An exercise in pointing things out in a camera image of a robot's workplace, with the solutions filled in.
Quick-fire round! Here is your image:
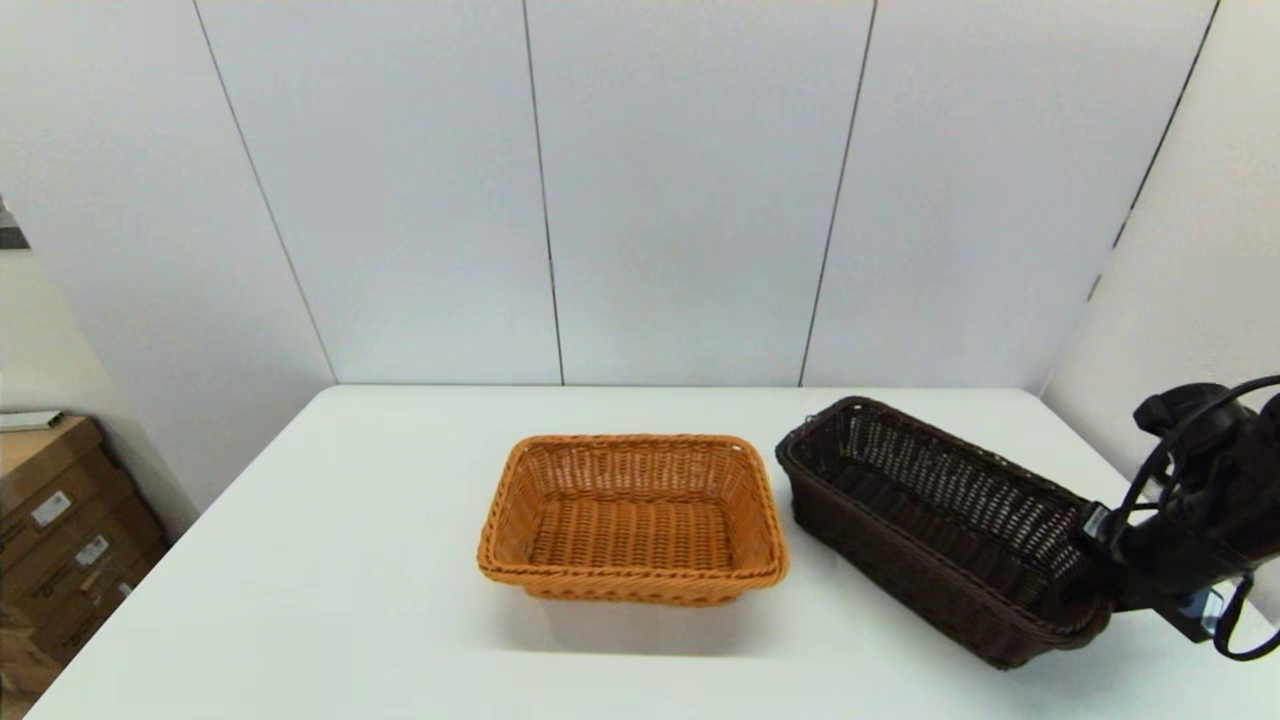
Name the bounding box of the orange wicker basket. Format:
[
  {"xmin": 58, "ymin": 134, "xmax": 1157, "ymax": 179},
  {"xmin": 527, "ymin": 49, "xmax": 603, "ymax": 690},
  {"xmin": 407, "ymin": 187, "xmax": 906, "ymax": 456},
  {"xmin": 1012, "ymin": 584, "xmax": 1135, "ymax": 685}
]
[{"xmin": 477, "ymin": 433, "xmax": 789, "ymax": 608}]

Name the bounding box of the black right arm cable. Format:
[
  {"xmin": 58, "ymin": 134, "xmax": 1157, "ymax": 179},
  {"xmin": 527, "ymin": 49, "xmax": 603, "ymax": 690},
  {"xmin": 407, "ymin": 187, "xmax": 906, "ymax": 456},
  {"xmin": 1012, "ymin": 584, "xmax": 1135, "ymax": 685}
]
[{"xmin": 1108, "ymin": 375, "xmax": 1280, "ymax": 546}]

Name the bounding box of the looped black right gripper cable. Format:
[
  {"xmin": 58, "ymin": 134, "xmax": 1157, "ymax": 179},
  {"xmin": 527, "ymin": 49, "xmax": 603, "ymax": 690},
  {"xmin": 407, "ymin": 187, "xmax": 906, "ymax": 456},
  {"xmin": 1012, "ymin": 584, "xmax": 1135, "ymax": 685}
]
[{"xmin": 1213, "ymin": 570, "xmax": 1280, "ymax": 661}]

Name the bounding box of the brown cardboard box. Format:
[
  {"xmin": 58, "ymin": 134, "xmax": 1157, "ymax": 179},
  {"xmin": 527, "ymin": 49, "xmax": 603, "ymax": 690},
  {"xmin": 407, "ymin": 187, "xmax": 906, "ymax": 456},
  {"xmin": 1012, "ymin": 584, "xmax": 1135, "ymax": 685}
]
[
  {"xmin": 0, "ymin": 545, "xmax": 171, "ymax": 669},
  {"xmin": 0, "ymin": 605, "xmax": 63, "ymax": 720},
  {"xmin": 0, "ymin": 500, "xmax": 166, "ymax": 611},
  {"xmin": 0, "ymin": 418, "xmax": 136, "ymax": 566}
]

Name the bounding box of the dark brown wicker basket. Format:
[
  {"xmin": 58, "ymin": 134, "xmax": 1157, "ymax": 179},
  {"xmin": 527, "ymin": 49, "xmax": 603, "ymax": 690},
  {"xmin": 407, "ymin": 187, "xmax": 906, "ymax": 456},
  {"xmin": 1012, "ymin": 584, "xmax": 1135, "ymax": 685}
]
[{"xmin": 775, "ymin": 396, "xmax": 1116, "ymax": 671}]

